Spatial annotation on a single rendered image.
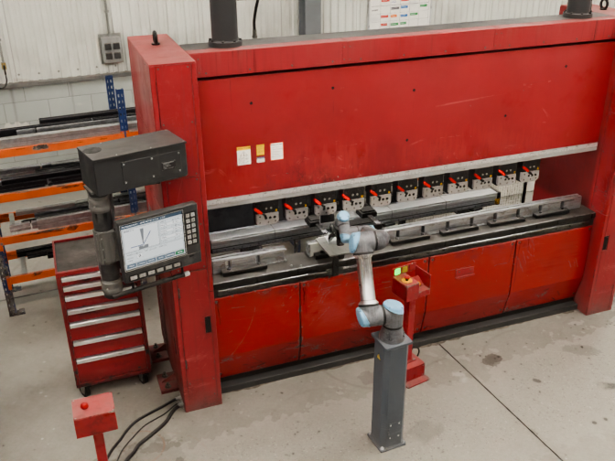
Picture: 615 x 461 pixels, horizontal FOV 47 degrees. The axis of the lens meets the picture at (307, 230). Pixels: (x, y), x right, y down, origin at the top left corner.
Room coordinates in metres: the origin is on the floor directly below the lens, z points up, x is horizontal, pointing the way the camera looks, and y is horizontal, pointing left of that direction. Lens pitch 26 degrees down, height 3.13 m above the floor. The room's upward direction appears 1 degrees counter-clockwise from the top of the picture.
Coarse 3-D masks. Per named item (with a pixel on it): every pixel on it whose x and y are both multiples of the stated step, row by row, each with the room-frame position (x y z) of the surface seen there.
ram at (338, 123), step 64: (384, 64) 4.37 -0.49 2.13; (448, 64) 4.52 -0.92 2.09; (512, 64) 4.69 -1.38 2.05; (576, 64) 4.87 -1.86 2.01; (256, 128) 4.08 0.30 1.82; (320, 128) 4.22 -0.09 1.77; (384, 128) 4.37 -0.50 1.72; (448, 128) 4.54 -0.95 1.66; (512, 128) 4.72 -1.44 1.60; (576, 128) 4.91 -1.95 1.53; (256, 192) 4.07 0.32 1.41
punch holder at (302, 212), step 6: (282, 198) 4.20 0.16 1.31; (288, 198) 4.14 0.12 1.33; (294, 198) 4.15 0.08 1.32; (300, 198) 4.17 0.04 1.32; (306, 198) 4.18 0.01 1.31; (282, 204) 4.20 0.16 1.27; (288, 204) 4.14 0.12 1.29; (294, 204) 4.15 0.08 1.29; (300, 204) 4.17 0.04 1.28; (288, 210) 4.14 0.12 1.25; (300, 210) 4.17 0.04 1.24; (306, 210) 4.18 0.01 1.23; (288, 216) 4.14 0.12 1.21; (294, 216) 4.15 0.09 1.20; (300, 216) 4.17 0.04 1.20; (306, 216) 4.18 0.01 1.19
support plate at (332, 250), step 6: (318, 240) 4.21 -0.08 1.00; (324, 240) 4.21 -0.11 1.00; (324, 246) 4.11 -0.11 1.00; (330, 246) 4.11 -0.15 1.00; (336, 246) 4.11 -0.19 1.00; (342, 246) 4.11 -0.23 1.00; (348, 246) 4.11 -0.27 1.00; (330, 252) 4.02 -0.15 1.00; (336, 252) 4.02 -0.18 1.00; (342, 252) 4.02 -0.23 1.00; (348, 252) 4.03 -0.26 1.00
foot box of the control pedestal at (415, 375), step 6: (414, 354) 4.13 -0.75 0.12; (420, 360) 4.05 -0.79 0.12; (408, 366) 3.99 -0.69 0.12; (414, 366) 3.99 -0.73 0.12; (420, 366) 4.02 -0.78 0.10; (408, 372) 3.96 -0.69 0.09; (414, 372) 3.99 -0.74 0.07; (420, 372) 4.02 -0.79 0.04; (408, 378) 3.96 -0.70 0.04; (414, 378) 3.99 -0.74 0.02; (420, 378) 4.00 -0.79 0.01; (426, 378) 4.00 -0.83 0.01; (408, 384) 3.93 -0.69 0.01; (414, 384) 3.93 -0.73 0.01
